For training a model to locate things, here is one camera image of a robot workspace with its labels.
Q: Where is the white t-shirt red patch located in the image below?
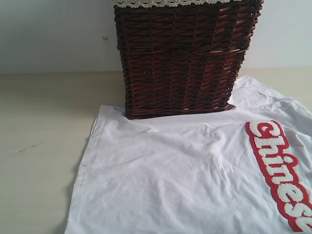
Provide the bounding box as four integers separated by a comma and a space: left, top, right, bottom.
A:
65, 76, 312, 234

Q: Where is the dark brown wicker basket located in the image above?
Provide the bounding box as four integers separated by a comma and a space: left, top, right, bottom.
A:
114, 0, 263, 119

